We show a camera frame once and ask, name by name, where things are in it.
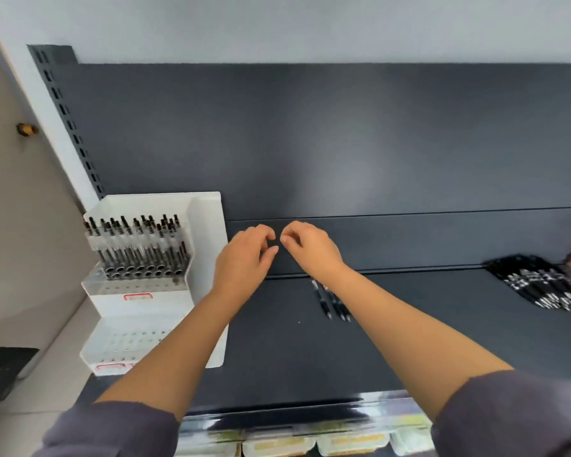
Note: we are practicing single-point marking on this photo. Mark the person's right hand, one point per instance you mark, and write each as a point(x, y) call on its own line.
point(314, 249)

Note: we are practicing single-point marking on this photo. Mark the person's left hand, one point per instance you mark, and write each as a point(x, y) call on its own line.
point(242, 264)

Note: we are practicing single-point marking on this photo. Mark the white tiered pen holder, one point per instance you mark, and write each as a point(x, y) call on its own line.
point(207, 223)

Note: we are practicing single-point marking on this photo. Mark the clear-barrel pen group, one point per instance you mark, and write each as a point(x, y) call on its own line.
point(138, 247)

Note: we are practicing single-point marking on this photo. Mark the aligned bundle of black pens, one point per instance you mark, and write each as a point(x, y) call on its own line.
point(533, 280)

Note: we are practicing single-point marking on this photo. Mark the person's left forearm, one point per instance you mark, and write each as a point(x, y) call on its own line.
point(171, 352)

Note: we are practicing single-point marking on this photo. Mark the person's right forearm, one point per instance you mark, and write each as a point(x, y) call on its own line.
point(418, 337)

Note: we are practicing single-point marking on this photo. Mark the dark grey shelf unit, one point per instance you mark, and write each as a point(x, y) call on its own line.
point(338, 137)

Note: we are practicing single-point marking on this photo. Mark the grey left sleeve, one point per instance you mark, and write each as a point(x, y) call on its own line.
point(109, 430)

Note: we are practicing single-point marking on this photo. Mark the grey sleeve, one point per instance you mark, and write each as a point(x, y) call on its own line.
point(109, 430)
point(509, 414)

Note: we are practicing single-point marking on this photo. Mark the beige door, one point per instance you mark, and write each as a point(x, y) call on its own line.
point(24, 223)

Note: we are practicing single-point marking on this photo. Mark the white slotted shelf upright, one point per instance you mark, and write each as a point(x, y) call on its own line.
point(69, 123)

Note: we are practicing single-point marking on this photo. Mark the brass door knob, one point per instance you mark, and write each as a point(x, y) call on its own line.
point(27, 129)

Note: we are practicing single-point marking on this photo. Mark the grey right sleeve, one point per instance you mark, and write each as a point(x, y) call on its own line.
point(509, 414)

